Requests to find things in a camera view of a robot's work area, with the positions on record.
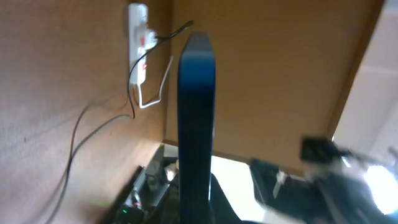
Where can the white power strip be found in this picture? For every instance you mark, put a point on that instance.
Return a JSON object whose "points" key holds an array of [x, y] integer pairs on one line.
{"points": [[141, 39]]}

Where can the blue screen smartphone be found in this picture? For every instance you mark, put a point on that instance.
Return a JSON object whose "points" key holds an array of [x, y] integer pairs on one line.
{"points": [[196, 114]]}

